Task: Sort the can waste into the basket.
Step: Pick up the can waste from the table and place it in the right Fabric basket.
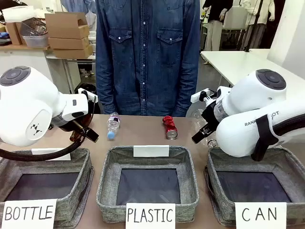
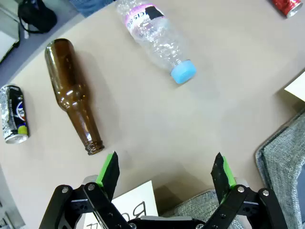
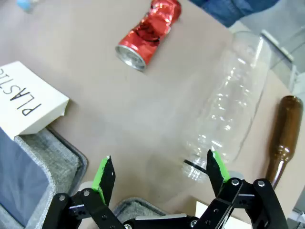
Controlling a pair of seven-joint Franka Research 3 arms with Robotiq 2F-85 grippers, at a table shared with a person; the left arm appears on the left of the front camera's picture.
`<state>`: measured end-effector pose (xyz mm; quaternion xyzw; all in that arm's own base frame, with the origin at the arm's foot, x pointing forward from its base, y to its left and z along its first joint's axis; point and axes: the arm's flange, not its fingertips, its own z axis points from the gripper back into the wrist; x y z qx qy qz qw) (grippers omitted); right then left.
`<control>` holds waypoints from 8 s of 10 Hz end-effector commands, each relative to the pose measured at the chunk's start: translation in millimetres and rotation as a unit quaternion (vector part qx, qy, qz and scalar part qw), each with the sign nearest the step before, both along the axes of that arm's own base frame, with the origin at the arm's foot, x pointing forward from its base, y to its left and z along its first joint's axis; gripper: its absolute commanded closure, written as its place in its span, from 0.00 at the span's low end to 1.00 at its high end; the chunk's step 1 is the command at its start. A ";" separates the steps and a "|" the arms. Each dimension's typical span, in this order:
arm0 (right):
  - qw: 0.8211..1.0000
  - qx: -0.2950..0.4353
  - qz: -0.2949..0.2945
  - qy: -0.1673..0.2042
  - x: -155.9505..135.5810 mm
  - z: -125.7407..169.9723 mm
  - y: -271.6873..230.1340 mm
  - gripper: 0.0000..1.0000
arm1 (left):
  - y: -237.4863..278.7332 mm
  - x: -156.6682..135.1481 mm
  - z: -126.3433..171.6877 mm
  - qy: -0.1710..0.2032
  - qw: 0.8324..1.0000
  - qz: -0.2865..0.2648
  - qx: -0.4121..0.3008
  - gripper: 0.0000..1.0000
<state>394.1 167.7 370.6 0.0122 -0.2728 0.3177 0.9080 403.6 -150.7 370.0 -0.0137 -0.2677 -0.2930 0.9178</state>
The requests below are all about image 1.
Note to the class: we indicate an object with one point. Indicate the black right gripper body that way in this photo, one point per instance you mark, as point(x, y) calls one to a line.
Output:
point(210, 115)

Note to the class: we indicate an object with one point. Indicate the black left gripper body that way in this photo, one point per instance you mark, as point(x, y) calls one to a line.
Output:
point(68, 124)

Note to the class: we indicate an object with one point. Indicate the clear capless plastic bottle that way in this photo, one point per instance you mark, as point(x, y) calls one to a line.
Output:
point(199, 115)

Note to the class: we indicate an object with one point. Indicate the brown glass bottle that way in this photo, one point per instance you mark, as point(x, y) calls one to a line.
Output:
point(88, 119)
point(74, 137)

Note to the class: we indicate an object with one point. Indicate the plastic bottle with blue cap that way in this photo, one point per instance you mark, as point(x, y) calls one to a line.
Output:
point(114, 124)

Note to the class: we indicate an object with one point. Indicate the crushed red can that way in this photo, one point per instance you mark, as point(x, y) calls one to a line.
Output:
point(170, 127)

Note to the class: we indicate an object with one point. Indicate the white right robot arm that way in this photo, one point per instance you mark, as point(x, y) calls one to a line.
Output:
point(250, 100)

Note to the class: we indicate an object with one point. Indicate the person left forearm denim sleeve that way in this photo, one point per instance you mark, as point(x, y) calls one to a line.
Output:
point(189, 90)

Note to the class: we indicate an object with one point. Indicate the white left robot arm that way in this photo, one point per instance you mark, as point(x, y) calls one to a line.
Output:
point(23, 107)

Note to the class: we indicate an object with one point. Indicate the person right forearm denim sleeve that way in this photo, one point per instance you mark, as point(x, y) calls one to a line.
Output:
point(104, 90)

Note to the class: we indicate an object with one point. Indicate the small bottle basket card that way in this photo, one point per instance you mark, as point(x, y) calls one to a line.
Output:
point(51, 151)

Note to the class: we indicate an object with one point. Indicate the grey fabric plastic basket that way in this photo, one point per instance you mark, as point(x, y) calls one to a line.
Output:
point(109, 167)

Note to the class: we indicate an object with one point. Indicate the grey fabric bottle basket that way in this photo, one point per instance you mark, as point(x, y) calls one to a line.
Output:
point(78, 171)

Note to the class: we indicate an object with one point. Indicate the grey fabric can basket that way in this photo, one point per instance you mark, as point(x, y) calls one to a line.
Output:
point(214, 171)

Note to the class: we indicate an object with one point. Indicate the small plastic basket card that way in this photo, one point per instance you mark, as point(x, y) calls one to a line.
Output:
point(151, 151)

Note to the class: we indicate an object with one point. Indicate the large white CAN label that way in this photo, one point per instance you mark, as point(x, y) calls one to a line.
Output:
point(259, 214)

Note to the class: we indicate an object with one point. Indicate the white table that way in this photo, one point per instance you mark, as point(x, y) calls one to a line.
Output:
point(233, 62)

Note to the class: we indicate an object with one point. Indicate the flat cardboard box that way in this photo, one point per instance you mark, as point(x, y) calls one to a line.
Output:
point(68, 43)
point(72, 52)

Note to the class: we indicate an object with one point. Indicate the person torso denim shirt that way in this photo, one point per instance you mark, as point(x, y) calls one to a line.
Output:
point(147, 59)

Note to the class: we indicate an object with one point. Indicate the mannequin black jacket beige trousers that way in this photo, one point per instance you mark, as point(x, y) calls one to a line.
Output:
point(214, 28)

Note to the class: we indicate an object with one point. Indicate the clear plastic storage container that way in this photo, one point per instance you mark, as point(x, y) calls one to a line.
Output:
point(35, 35)

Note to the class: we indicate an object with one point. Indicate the large white PLASTIC label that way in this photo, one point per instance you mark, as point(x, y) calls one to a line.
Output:
point(150, 215)

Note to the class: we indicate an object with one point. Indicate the large white BOTTLE label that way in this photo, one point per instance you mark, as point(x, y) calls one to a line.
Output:
point(28, 213)

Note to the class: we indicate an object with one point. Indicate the large open cardboard box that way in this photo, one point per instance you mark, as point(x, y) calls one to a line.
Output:
point(64, 26)

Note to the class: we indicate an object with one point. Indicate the mannequin white shirt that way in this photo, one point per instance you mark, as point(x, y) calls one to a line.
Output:
point(258, 23)

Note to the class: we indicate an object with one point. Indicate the small cardboard box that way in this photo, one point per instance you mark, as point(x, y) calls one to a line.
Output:
point(13, 33)

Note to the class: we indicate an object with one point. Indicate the white foam sheet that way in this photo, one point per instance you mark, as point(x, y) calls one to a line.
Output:
point(16, 13)

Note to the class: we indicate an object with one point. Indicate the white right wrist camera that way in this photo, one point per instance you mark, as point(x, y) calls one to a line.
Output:
point(199, 96)

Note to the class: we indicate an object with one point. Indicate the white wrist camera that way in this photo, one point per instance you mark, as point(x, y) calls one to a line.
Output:
point(84, 93)
point(199, 96)

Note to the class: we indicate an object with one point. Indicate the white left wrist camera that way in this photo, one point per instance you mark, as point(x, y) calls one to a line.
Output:
point(84, 93)

